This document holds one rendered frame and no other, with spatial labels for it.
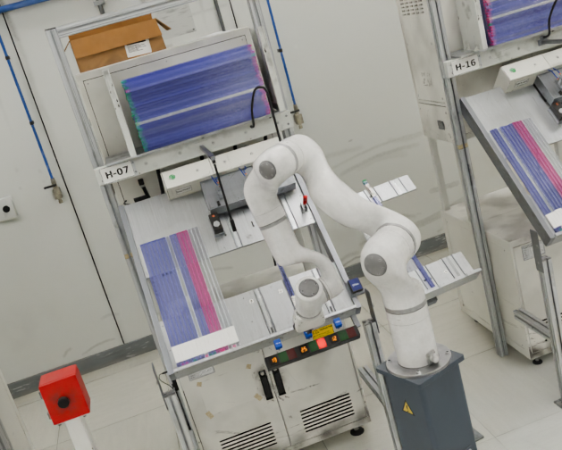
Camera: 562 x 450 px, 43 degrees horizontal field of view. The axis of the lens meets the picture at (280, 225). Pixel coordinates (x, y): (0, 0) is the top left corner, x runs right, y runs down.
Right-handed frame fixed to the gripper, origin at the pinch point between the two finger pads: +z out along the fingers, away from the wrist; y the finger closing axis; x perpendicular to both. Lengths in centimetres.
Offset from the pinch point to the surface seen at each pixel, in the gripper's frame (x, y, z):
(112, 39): 136, -31, -18
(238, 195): 59, -5, -1
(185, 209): 64, -25, 5
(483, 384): -21, 75, 82
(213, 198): 60, -14, -1
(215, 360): 2.3, -32.7, 5.7
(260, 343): 2.3, -16.6, 4.8
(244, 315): 14.2, -18.4, 5.4
